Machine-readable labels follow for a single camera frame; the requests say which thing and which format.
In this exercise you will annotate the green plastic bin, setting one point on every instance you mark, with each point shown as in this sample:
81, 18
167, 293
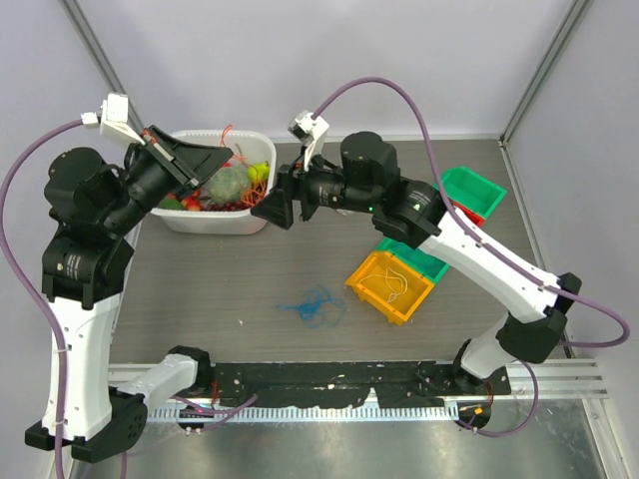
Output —
472, 190
431, 267

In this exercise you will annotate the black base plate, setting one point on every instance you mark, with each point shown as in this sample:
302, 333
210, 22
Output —
338, 385

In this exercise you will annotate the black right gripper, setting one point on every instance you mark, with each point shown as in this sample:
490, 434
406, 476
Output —
293, 184

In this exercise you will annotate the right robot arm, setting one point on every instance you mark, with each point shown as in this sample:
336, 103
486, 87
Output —
368, 180

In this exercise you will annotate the aluminium frame post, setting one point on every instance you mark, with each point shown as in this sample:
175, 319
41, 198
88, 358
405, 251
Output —
93, 45
550, 58

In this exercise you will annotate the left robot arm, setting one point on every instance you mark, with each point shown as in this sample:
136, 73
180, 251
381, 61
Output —
96, 205

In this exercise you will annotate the near green plastic bin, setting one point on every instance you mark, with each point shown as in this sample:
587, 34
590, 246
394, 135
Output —
431, 267

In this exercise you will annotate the red plastic bin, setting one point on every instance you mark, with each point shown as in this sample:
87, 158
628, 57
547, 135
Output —
474, 217

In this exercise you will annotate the aluminium frame post left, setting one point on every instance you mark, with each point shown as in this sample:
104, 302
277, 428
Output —
93, 45

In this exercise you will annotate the dark red grape bunch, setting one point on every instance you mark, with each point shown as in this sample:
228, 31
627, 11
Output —
230, 207

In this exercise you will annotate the white fruit basket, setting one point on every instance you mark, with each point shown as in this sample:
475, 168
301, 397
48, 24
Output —
249, 148

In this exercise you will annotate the aluminium frame post right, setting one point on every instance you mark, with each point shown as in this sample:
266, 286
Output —
550, 58

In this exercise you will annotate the yellow plastic bin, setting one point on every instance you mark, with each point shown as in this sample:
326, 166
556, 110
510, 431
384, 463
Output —
390, 286

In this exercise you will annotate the green melon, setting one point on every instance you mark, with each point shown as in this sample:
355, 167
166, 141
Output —
228, 185

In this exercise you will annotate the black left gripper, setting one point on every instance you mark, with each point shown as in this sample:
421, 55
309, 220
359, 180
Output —
191, 164

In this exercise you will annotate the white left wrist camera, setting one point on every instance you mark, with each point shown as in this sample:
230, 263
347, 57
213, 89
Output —
112, 121

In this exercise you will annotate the white slotted cable duct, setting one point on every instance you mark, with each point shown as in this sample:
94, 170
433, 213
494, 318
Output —
369, 412

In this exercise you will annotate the green lime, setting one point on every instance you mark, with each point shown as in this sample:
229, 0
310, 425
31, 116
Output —
171, 204

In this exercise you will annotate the far green plastic bin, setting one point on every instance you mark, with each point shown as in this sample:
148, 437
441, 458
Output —
472, 190

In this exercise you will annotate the strawberry pile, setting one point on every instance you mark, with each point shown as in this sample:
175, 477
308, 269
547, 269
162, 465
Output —
191, 203

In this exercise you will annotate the green pear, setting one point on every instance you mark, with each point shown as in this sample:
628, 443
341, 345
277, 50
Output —
258, 173

